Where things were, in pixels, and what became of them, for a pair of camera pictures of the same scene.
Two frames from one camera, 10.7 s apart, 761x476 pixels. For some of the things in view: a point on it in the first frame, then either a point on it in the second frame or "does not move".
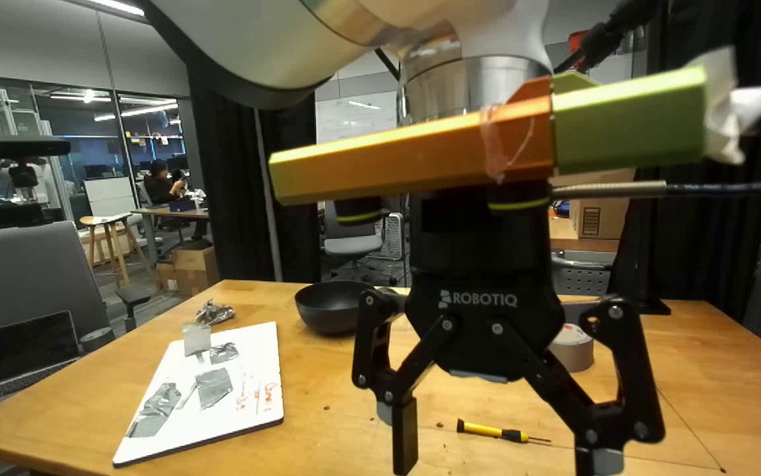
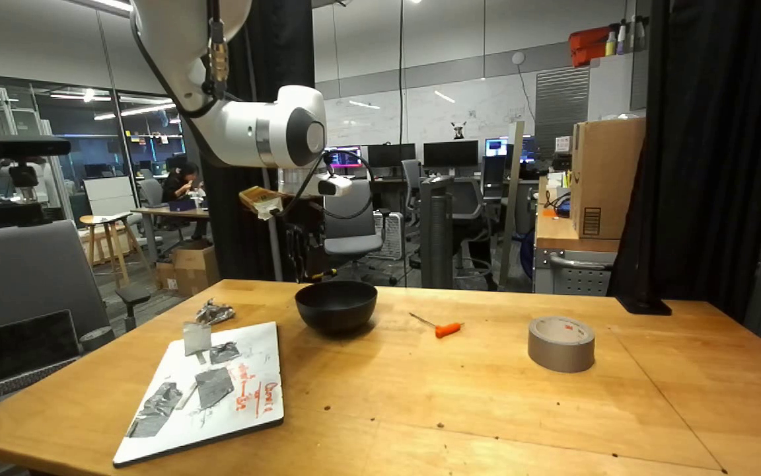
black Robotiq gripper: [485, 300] → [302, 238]
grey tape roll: [573, 346] does not move
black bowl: [332, 307] does not move
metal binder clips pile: [211, 312] does not move
